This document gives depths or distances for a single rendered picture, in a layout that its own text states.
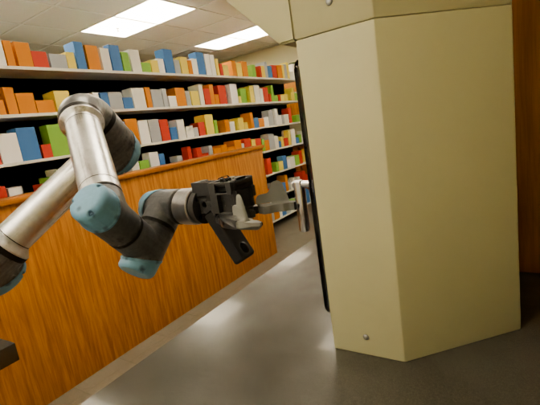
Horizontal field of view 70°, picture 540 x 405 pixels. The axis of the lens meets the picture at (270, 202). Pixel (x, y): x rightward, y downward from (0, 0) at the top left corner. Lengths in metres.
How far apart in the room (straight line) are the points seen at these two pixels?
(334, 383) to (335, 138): 0.34
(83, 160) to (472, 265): 0.69
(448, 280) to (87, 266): 2.25
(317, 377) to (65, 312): 2.11
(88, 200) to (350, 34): 0.48
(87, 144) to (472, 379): 0.76
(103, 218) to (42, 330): 1.88
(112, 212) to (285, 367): 0.38
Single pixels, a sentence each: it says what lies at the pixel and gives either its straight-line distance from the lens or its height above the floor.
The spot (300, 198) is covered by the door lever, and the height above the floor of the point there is 1.18.
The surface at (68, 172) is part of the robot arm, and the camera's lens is 1.08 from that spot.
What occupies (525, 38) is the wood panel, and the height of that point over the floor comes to 1.39.
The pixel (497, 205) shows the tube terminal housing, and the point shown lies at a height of 1.14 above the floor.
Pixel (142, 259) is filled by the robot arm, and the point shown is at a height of 1.09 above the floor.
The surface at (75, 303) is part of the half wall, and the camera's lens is 2.61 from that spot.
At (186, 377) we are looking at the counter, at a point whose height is 0.94.
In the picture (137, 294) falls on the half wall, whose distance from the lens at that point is 2.85.
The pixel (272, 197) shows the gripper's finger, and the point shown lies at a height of 1.17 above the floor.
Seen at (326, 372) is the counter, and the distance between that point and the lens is 0.62.
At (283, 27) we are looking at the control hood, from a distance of 0.59.
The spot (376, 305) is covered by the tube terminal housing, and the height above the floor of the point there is 1.02.
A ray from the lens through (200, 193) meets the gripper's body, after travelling 0.76.
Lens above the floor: 1.30
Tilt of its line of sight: 11 degrees down
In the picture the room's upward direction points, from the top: 9 degrees counter-clockwise
